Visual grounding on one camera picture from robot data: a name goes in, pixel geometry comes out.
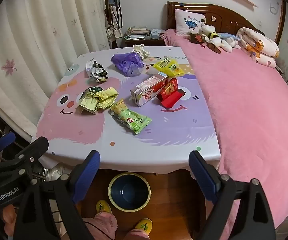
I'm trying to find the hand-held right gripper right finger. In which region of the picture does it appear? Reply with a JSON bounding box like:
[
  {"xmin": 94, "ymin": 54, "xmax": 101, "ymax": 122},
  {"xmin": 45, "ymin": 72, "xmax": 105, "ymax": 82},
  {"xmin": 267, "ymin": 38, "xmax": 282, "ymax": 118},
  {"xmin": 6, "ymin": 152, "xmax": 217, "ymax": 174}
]
[{"xmin": 188, "ymin": 150, "xmax": 277, "ymax": 240}]

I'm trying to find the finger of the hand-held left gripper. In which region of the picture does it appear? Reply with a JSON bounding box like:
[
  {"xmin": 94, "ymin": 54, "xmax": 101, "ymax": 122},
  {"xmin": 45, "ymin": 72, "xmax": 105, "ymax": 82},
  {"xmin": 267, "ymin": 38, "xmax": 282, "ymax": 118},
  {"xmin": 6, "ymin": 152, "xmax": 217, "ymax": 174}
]
[
  {"xmin": 0, "ymin": 131, "xmax": 17, "ymax": 167},
  {"xmin": 0, "ymin": 136, "xmax": 50, "ymax": 181}
]

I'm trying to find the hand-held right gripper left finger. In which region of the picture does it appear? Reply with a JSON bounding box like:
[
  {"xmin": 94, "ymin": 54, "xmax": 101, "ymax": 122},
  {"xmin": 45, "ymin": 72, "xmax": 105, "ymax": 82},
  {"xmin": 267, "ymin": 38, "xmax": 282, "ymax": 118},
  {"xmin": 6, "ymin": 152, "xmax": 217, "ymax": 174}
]
[{"xmin": 14, "ymin": 150, "xmax": 101, "ymax": 240}]

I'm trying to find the round yellow rimmed bin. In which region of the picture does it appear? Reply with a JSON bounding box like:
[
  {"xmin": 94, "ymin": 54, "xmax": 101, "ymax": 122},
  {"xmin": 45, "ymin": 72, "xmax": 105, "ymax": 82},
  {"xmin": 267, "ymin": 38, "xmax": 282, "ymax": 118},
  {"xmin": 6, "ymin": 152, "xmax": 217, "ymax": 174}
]
[{"xmin": 108, "ymin": 172, "xmax": 151, "ymax": 211}]

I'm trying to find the crushed green tea box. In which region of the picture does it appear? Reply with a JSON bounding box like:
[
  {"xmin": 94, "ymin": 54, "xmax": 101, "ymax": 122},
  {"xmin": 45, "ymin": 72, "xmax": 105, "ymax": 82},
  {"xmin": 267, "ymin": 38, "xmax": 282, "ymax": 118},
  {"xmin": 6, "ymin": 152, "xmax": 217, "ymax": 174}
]
[{"xmin": 75, "ymin": 86, "xmax": 104, "ymax": 115}]

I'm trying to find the green snack packet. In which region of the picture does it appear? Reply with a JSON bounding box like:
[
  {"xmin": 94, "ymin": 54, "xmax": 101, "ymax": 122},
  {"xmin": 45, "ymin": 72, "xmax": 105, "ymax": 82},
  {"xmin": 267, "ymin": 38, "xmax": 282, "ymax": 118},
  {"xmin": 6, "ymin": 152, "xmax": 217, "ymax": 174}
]
[{"xmin": 109, "ymin": 99, "xmax": 152, "ymax": 135}]

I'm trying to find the yellow wrapper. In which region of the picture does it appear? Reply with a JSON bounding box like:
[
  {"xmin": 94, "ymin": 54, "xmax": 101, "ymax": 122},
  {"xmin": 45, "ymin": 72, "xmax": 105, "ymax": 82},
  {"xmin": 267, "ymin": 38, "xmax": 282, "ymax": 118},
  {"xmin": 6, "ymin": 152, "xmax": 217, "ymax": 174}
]
[{"xmin": 94, "ymin": 87, "xmax": 119, "ymax": 110}]

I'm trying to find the red paper envelope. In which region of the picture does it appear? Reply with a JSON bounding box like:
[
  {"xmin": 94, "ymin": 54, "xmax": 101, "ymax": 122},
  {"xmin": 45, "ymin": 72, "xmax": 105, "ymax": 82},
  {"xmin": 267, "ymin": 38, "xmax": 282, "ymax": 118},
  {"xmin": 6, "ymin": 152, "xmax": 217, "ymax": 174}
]
[{"xmin": 156, "ymin": 77, "xmax": 186, "ymax": 109}]

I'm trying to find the small white carton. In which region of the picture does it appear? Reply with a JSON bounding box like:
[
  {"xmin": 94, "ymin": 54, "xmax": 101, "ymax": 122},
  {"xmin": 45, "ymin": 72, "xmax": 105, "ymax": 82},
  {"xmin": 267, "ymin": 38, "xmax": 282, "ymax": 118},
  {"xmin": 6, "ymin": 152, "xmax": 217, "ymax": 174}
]
[{"xmin": 85, "ymin": 59, "xmax": 97, "ymax": 78}]

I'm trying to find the black white wrapper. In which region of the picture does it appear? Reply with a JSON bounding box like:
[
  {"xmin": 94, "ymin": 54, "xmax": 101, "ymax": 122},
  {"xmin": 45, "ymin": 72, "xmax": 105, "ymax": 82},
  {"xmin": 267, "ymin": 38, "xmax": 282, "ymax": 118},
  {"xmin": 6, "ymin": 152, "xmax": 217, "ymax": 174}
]
[{"xmin": 87, "ymin": 64, "xmax": 108, "ymax": 83}]

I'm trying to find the pink drink carton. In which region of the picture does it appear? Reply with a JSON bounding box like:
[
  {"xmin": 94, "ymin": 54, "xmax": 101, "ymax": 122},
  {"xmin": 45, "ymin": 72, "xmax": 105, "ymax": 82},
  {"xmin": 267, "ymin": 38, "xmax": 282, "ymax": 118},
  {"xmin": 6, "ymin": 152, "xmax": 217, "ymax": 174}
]
[{"xmin": 130, "ymin": 72, "xmax": 169, "ymax": 107}]

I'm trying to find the yellow snack packet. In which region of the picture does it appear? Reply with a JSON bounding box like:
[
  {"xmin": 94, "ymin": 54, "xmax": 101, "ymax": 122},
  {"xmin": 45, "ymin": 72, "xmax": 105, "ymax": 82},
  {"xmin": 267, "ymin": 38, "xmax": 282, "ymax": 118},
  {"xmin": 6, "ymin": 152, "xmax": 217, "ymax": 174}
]
[{"xmin": 153, "ymin": 57, "xmax": 186, "ymax": 78}]

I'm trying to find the purple plastic bag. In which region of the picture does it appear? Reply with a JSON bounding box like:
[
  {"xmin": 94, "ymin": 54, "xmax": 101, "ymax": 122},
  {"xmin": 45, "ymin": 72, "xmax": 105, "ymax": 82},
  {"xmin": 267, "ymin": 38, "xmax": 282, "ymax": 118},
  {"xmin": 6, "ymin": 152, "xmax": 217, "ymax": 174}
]
[{"xmin": 110, "ymin": 52, "xmax": 144, "ymax": 77}]

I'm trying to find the white paper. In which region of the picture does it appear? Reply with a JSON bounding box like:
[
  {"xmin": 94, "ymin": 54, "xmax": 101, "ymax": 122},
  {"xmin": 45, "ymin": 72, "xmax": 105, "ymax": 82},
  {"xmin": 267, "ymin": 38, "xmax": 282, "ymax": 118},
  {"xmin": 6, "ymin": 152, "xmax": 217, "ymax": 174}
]
[{"xmin": 132, "ymin": 44, "xmax": 150, "ymax": 60}]

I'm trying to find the person's left hand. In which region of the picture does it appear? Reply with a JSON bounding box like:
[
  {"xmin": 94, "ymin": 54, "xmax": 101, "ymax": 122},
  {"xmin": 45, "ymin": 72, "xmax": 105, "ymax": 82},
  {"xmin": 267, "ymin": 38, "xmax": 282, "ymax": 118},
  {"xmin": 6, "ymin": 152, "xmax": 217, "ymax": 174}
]
[{"xmin": 0, "ymin": 204, "xmax": 18, "ymax": 234}]

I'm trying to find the cartoon monster printed tablecloth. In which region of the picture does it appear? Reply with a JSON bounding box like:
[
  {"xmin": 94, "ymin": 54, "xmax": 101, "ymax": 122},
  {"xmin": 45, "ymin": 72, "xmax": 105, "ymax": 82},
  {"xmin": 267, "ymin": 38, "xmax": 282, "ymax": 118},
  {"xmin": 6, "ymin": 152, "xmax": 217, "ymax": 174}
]
[{"xmin": 31, "ymin": 45, "xmax": 221, "ymax": 174}]

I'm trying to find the pink bed blanket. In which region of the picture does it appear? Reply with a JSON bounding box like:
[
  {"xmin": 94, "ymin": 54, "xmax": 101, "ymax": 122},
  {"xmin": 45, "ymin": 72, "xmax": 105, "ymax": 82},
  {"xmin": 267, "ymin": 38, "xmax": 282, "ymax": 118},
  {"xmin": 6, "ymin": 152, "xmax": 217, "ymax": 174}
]
[{"xmin": 163, "ymin": 29, "xmax": 288, "ymax": 240}]

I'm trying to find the person's right yellow slipper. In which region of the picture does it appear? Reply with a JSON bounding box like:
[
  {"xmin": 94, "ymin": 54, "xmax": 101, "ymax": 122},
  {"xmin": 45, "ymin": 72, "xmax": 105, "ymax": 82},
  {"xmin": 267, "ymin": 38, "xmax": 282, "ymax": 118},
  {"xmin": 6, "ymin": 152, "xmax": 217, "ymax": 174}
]
[{"xmin": 134, "ymin": 218, "xmax": 153, "ymax": 238}]

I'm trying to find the person's right leg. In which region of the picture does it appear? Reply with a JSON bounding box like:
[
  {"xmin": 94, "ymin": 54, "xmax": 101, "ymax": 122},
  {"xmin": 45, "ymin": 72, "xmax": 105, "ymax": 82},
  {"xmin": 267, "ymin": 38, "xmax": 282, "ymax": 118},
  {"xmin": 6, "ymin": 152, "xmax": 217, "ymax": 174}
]
[{"xmin": 126, "ymin": 229, "xmax": 151, "ymax": 240}]

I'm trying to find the cream leaf print curtain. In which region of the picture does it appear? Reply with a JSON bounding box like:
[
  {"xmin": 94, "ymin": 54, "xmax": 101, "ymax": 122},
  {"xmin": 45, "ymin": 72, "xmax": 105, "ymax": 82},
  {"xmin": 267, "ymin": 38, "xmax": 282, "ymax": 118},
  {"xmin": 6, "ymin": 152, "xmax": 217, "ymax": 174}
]
[{"xmin": 0, "ymin": 0, "xmax": 112, "ymax": 140}]

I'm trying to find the white plush toy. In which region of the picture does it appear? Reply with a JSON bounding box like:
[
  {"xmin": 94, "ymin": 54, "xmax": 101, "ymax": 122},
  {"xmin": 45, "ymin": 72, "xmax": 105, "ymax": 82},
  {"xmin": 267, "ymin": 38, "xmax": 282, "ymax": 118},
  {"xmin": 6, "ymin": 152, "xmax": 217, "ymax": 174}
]
[{"xmin": 219, "ymin": 37, "xmax": 242, "ymax": 53}]

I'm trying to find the brown haired doll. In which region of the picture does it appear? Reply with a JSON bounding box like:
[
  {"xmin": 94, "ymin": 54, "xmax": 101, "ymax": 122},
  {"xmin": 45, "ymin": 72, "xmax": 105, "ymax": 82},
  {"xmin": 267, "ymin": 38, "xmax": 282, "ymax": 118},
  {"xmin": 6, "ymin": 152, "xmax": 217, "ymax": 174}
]
[{"xmin": 190, "ymin": 31, "xmax": 221, "ymax": 54}]

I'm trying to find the white handbag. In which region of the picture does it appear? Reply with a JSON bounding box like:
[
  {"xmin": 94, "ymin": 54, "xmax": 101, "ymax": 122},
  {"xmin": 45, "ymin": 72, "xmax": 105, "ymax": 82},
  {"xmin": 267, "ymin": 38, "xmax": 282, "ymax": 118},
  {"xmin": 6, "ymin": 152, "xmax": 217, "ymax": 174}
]
[{"xmin": 105, "ymin": 25, "xmax": 123, "ymax": 40}]

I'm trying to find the folded bear print quilt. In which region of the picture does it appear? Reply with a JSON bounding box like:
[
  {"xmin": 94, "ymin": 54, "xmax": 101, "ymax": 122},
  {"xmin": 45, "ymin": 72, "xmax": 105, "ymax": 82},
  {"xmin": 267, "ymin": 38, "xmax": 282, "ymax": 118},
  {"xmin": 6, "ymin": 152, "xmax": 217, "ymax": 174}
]
[{"xmin": 236, "ymin": 27, "xmax": 280, "ymax": 68}]

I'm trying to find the white plush with bee stripes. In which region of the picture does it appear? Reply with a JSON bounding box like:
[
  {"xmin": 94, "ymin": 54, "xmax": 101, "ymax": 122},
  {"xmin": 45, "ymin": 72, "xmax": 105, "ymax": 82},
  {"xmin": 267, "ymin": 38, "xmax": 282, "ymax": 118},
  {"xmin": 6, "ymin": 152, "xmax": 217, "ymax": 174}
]
[{"xmin": 200, "ymin": 19, "xmax": 222, "ymax": 45}]

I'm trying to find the light blue plush toy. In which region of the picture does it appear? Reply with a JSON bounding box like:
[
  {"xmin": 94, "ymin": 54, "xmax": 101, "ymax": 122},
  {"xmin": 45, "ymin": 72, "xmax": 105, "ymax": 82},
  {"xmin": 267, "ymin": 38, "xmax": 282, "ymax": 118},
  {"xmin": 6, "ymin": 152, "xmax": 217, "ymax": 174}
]
[{"xmin": 219, "ymin": 32, "xmax": 241, "ymax": 40}]

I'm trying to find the wooden nightstand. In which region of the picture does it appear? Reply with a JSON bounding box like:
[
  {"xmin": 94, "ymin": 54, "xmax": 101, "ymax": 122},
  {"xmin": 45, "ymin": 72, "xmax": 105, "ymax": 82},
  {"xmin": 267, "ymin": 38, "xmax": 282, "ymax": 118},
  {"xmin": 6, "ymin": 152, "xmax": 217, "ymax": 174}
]
[{"xmin": 123, "ymin": 36, "xmax": 166, "ymax": 47}]

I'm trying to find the light blue box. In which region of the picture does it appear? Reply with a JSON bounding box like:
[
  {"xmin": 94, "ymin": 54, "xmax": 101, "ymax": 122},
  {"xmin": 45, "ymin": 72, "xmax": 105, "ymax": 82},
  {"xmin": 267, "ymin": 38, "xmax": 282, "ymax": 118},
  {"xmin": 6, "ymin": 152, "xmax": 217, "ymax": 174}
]
[{"xmin": 149, "ymin": 29, "xmax": 165, "ymax": 40}]

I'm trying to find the stack of books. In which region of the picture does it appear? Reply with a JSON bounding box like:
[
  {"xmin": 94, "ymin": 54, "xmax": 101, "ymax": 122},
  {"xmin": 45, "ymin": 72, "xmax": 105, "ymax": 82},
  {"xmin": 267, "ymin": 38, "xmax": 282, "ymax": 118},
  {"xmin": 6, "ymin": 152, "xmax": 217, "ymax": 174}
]
[{"xmin": 126, "ymin": 26, "xmax": 151, "ymax": 41}]

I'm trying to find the pink white cartoon pillow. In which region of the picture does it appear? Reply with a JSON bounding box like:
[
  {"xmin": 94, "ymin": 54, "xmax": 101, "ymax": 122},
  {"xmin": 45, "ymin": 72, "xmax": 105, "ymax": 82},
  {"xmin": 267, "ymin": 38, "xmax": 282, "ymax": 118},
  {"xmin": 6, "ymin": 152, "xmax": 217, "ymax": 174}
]
[{"xmin": 174, "ymin": 9, "xmax": 206, "ymax": 34}]

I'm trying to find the dark wooden headboard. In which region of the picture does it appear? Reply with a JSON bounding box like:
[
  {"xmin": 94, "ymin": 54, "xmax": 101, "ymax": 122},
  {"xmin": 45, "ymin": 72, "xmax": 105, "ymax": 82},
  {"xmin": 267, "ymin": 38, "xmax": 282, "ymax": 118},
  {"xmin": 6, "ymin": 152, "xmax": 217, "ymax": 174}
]
[{"xmin": 166, "ymin": 1, "xmax": 286, "ymax": 45}]

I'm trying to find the thin black cable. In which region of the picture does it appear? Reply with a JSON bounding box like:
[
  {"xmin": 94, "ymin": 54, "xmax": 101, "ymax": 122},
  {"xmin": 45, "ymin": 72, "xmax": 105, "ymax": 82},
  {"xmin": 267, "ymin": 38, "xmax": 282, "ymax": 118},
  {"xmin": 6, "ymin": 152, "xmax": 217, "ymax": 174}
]
[{"xmin": 82, "ymin": 220, "xmax": 110, "ymax": 240}]

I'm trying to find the white wall cable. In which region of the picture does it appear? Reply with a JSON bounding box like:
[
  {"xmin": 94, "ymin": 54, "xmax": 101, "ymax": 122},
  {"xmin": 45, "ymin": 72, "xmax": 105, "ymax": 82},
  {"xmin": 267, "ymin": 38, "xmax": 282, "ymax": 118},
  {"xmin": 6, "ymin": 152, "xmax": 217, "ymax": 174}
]
[{"xmin": 269, "ymin": 0, "xmax": 282, "ymax": 15}]

